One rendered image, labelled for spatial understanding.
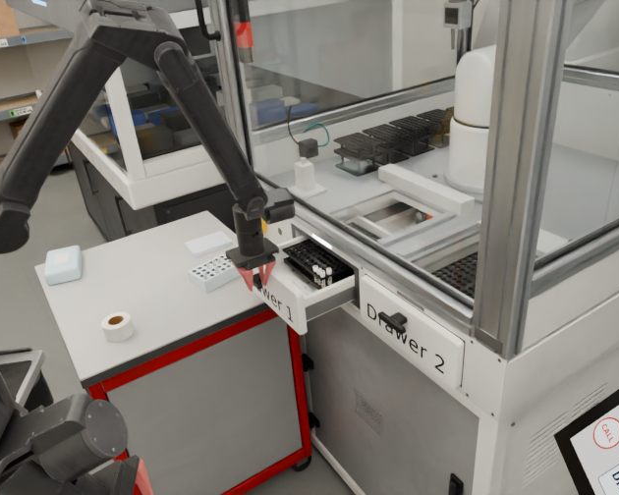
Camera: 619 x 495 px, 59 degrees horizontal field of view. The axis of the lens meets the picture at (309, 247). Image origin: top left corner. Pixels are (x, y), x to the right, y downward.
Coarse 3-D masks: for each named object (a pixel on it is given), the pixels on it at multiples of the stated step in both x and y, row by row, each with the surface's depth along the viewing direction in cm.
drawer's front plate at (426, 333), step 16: (368, 288) 117; (384, 288) 115; (384, 304) 114; (400, 304) 109; (368, 320) 122; (416, 320) 106; (432, 320) 104; (400, 336) 113; (416, 336) 108; (432, 336) 103; (448, 336) 100; (432, 352) 105; (448, 352) 101; (432, 368) 107; (448, 368) 102; (448, 384) 104
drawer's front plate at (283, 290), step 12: (276, 276) 122; (276, 288) 123; (288, 288) 118; (264, 300) 133; (276, 300) 126; (288, 300) 120; (300, 300) 116; (276, 312) 129; (288, 312) 122; (300, 312) 118; (300, 324) 119
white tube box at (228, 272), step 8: (216, 256) 158; (224, 256) 158; (200, 264) 155; (224, 264) 155; (232, 264) 153; (192, 272) 151; (200, 272) 151; (208, 272) 151; (224, 272) 151; (232, 272) 153; (192, 280) 152; (200, 280) 148; (208, 280) 148; (216, 280) 150; (224, 280) 152; (200, 288) 150; (208, 288) 148; (216, 288) 150
